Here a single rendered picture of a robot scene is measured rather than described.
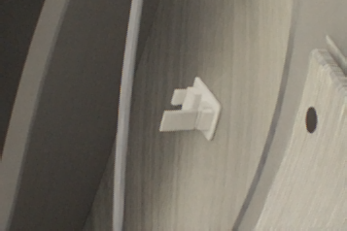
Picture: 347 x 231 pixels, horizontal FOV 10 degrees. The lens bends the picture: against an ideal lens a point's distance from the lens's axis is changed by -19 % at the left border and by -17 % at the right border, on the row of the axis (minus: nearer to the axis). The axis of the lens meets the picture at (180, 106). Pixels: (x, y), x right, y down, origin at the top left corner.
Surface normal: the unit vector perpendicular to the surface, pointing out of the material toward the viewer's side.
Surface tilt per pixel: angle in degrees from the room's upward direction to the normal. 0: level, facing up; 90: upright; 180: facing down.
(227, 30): 90
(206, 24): 90
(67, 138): 123
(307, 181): 90
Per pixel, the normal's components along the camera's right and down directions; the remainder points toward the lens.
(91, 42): 0.40, 0.52
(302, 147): -0.88, 0.00
